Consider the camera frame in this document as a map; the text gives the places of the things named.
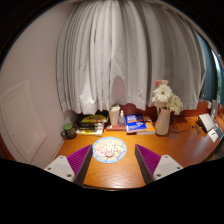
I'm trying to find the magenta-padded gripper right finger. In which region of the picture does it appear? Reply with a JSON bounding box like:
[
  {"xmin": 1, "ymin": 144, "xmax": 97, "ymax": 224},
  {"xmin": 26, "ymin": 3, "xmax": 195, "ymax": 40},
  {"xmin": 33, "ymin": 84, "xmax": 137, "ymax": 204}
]
[{"xmin": 134, "ymin": 144, "xmax": 184, "ymax": 185}]

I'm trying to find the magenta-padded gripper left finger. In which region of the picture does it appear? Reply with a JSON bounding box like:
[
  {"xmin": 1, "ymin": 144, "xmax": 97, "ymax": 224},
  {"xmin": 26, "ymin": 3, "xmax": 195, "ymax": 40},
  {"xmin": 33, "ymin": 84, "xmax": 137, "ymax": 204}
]
[{"xmin": 43, "ymin": 144, "xmax": 94, "ymax": 187}]

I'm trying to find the pink computer mouse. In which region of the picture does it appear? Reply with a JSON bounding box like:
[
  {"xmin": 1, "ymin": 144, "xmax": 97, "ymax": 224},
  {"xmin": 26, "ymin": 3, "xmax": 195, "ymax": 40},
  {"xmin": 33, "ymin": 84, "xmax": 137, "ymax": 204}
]
[{"xmin": 102, "ymin": 141, "xmax": 117, "ymax": 158}]

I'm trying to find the round cartoon-print mouse pad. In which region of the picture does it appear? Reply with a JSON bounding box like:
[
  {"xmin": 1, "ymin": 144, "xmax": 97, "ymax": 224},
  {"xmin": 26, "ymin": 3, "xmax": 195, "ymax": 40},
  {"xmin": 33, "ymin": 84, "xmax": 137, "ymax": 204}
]
[{"xmin": 92, "ymin": 136, "xmax": 128, "ymax": 164}]

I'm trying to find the yellow and white book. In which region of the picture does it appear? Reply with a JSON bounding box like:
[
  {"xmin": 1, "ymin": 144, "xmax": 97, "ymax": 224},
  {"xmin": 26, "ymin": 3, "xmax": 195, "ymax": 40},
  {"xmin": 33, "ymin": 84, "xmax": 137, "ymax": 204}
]
[{"xmin": 75, "ymin": 128, "xmax": 104, "ymax": 137}]

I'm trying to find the dark green mug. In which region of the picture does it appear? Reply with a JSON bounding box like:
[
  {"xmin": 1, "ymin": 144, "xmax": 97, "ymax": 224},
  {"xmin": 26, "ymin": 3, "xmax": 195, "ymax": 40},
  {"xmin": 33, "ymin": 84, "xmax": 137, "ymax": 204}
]
[{"xmin": 60, "ymin": 123, "xmax": 78, "ymax": 140}]

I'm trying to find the blue cover book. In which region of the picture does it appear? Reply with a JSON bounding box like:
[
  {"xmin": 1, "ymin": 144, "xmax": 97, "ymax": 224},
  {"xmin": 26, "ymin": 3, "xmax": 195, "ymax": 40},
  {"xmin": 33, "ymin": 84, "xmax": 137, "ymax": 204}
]
[{"xmin": 125, "ymin": 113, "xmax": 148, "ymax": 134}]

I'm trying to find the white ceramic vase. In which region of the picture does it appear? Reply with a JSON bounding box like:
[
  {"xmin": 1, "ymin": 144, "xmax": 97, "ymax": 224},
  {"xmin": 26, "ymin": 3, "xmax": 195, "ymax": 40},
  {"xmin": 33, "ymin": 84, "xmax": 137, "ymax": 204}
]
[{"xmin": 154, "ymin": 107, "xmax": 172, "ymax": 137}]

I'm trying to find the black and yellow book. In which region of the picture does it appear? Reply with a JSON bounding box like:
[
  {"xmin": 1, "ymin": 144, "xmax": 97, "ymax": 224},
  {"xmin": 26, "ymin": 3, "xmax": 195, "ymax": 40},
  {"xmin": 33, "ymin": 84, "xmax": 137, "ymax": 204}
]
[{"xmin": 79, "ymin": 114, "xmax": 108, "ymax": 125}]

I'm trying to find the red-brown flat book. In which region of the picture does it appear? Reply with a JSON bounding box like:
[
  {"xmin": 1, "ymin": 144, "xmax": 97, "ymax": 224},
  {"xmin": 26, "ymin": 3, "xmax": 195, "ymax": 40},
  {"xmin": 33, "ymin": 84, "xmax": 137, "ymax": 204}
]
[{"xmin": 105, "ymin": 123, "xmax": 128, "ymax": 132}]

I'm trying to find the clear spray bottle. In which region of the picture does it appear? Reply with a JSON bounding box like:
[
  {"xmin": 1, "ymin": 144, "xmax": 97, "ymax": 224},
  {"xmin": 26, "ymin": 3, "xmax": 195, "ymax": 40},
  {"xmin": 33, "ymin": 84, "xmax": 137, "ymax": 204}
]
[{"xmin": 118, "ymin": 110, "xmax": 126, "ymax": 128}]

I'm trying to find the white lidded tumbler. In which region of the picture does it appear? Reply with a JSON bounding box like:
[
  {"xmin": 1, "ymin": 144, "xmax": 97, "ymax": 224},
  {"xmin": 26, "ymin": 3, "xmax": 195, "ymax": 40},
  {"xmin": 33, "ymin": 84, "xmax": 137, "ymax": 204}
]
[{"xmin": 108, "ymin": 104, "xmax": 121, "ymax": 127}]

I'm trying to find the white flower bouquet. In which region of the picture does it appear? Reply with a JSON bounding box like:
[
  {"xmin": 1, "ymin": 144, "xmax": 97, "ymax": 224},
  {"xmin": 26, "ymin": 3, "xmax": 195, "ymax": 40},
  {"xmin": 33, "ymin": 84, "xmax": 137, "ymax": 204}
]
[{"xmin": 151, "ymin": 79, "xmax": 184, "ymax": 116}]

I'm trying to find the white paper card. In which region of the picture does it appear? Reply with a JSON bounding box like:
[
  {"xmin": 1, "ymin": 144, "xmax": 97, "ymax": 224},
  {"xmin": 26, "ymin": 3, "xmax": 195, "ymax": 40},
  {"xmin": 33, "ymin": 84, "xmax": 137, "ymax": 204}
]
[{"xmin": 207, "ymin": 128, "xmax": 220, "ymax": 143}]

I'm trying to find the white flat device on stand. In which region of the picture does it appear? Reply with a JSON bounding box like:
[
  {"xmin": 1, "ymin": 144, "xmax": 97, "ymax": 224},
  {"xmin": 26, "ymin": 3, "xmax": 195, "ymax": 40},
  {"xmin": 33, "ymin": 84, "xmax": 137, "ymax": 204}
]
[{"xmin": 198, "ymin": 112, "xmax": 217, "ymax": 133}]

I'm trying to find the dark framed window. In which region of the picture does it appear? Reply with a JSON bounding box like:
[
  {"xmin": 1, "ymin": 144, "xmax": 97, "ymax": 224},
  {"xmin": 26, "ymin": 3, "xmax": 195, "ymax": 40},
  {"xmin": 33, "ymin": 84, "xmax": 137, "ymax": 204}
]
[{"xmin": 196, "ymin": 31, "xmax": 224, "ymax": 108}]

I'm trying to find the white pleated curtain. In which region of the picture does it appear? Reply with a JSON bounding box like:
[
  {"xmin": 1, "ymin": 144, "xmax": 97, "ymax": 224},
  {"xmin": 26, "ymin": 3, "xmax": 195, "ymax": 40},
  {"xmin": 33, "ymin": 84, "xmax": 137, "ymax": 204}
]
[{"xmin": 55, "ymin": 0, "xmax": 208, "ymax": 116}]

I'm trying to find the black cable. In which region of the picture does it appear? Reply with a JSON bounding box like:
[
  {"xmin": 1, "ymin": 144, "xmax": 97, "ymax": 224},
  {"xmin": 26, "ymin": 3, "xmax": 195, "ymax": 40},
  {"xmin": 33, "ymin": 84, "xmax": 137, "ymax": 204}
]
[{"xmin": 169, "ymin": 116, "xmax": 191, "ymax": 134}]

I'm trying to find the white framed wall panel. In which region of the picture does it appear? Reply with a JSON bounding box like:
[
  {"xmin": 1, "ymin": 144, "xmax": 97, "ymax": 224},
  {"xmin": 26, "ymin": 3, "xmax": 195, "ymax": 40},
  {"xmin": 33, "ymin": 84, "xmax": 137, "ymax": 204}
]
[{"xmin": 0, "ymin": 79, "xmax": 48, "ymax": 164}]

